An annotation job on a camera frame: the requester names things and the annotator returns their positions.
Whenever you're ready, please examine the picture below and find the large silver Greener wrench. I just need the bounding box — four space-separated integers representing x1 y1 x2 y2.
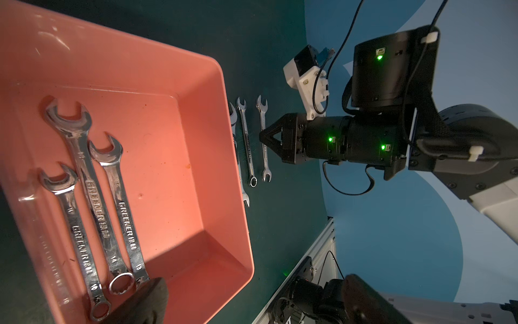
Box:
45 99 135 295

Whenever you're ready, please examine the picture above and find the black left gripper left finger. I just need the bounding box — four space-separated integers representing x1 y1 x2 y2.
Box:
101 278 169 324

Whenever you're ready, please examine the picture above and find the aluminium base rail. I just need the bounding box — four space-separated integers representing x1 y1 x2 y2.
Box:
253 217 341 323

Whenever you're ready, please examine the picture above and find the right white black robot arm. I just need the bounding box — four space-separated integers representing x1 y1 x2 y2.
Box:
259 25 517 240

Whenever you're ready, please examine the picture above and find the small silver Greener wrench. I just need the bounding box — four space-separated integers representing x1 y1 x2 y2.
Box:
39 163 111 322

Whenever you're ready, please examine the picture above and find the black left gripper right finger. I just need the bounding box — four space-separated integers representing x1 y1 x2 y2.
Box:
341 274 411 324

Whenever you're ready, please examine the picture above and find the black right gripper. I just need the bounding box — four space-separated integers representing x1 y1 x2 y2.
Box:
259 114 406 180

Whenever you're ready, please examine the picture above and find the medium silver Greener wrench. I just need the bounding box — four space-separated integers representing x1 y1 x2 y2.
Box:
88 133 150 290

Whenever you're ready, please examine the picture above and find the pink plastic storage box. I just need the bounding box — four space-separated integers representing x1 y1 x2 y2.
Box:
1 1 254 323

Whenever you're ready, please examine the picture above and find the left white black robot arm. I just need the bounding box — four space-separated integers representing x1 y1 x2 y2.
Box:
101 274 517 323

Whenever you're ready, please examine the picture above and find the dark silver small wrench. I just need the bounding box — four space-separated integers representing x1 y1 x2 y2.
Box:
255 94 272 183

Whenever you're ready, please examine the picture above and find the thin silver combination wrench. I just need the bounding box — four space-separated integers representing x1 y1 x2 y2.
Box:
236 97 258 188

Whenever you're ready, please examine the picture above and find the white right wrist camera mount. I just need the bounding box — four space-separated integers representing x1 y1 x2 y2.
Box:
283 45 335 121

